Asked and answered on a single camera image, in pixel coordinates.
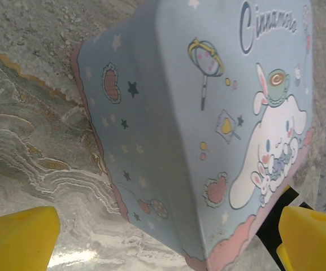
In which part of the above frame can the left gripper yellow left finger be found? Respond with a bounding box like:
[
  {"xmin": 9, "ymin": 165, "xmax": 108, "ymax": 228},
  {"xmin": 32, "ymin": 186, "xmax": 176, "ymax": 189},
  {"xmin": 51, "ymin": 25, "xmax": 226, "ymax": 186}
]
[{"xmin": 0, "ymin": 206, "xmax": 61, "ymax": 271}]

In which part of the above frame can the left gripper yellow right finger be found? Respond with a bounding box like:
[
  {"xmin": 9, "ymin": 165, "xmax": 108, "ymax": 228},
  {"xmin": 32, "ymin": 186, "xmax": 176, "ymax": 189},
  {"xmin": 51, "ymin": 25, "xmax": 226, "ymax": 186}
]
[{"xmin": 280, "ymin": 206, "xmax": 326, "ymax": 271}]

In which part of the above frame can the blue cartoon tin box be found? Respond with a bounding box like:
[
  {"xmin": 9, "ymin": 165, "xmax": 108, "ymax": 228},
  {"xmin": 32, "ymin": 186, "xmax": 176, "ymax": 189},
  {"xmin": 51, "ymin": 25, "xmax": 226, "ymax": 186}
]
[{"xmin": 69, "ymin": 0, "xmax": 316, "ymax": 271}]

